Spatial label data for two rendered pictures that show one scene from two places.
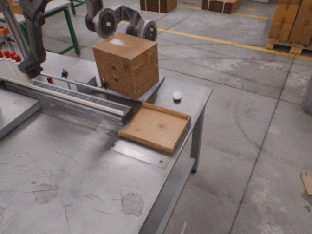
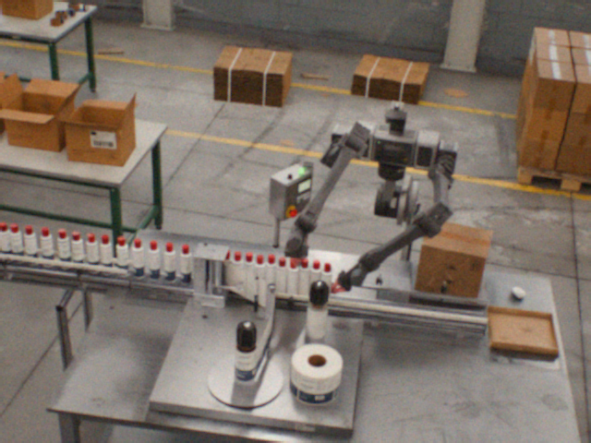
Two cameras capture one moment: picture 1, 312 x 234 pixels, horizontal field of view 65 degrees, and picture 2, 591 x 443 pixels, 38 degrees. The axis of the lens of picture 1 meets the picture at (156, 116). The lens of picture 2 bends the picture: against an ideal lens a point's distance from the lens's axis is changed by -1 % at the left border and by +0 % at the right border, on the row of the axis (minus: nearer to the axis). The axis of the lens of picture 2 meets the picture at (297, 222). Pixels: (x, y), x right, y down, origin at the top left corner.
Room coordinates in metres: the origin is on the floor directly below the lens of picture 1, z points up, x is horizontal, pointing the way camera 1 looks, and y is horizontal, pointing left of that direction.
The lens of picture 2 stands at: (-1.52, 2.16, 3.34)
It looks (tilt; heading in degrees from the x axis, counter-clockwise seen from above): 33 degrees down; 338
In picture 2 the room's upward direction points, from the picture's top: 4 degrees clockwise
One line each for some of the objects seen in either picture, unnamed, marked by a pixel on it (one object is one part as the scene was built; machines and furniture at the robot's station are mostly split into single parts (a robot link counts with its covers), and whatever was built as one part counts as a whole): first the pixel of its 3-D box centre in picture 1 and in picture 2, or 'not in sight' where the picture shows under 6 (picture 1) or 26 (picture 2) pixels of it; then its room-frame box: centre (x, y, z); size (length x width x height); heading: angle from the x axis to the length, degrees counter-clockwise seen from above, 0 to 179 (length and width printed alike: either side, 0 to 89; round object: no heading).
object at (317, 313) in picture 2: not in sight; (317, 311); (1.11, 0.95, 1.03); 0.09 x 0.09 x 0.30
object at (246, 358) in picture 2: not in sight; (246, 352); (0.95, 1.32, 1.04); 0.09 x 0.09 x 0.29
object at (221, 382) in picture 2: not in sight; (245, 379); (0.95, 1.32, 0.89); 0.31 x 0.31 x 0.01
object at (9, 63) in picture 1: (13, 66); (304, 278); (1.41, 0.90, 0.98); 0.05 x 0.05 x 0.20
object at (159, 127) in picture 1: (155, 125); (522, 329); (0.93, 0.01, 0.85); 0.30 x 0.26 x 0.04; 62
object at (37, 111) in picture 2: not in sight; (42, 113); (3.46, 1.83, 0.96); 0.53 x 0.45 x 0.37; 148
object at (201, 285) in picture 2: not in sight; (211, 274); (1.52, 1.30, 1.01); 0.14 x 0.13 x 0.26; 62
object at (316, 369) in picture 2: not in sight; (316, 374); (0.83, 1.06, 0.95); 0.20 x 0.20 x 0.14
